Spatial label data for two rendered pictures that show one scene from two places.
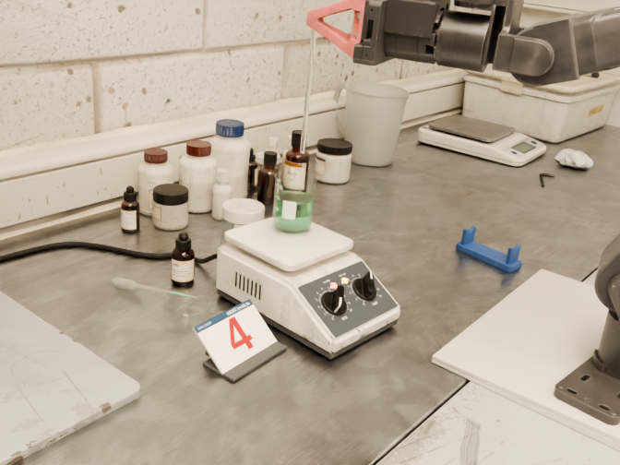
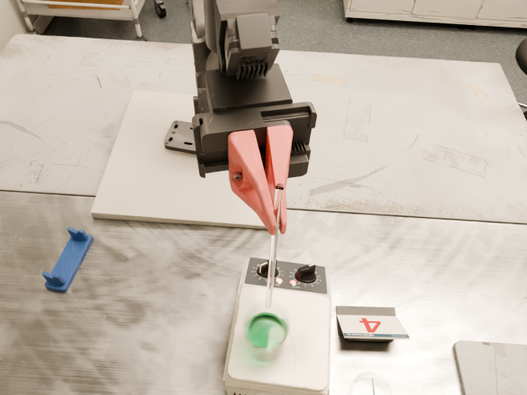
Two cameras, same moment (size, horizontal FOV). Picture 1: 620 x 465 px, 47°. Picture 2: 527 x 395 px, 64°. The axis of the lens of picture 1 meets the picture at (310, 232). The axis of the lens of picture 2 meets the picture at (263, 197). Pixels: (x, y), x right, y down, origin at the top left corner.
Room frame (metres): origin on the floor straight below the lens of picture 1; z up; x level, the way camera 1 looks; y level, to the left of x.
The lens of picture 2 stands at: (0.94, 0.15, 1.51)
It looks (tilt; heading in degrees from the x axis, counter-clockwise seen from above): 53 degrees down; 234
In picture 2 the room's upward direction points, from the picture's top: 3 degrees clockwise
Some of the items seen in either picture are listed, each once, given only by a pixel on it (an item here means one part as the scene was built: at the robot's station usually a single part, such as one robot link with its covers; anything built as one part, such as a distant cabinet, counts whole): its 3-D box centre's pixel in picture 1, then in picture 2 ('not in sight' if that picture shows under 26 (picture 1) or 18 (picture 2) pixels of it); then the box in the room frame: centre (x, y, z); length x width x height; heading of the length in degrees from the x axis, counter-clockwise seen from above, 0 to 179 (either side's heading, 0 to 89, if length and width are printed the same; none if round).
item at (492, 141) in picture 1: (482, 138); not in sight; (1.64, -0.38, 0.92); 0.26 x 0.19 x 0.05; 56
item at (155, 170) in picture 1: (155, 181); not in sight; (1.06, 0.25, 0.95); 0.06 x 0.06 x 0.10
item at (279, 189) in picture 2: (310, 70); (272, 259); (0.83, 0.02, 1.19); 0.01 x 0.01 x 0.20
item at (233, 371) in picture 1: (241, 338); (370, 321); (0.67, 0.06, 0.92); 0.09 x 0.06 x 0.04; 145
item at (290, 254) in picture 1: (289, 240); (281, 335); (0.81, 0.02, 0.98); 0.12 x 0.12 x 0.01; 49
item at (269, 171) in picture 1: (268, 177); not in sight; (1.15, 0.08, 0.94); 0.04 x 0.04 x 0.09
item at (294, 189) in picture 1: (293, 201); (263, 335); (0.84, 0.02, 1.02); 0.06 x 0.05 x 0.08; 17
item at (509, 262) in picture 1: (489, 247); (67, 256); (1.00, -0.27, 0.92); 0.10 x 0.03 x 0.04; 45
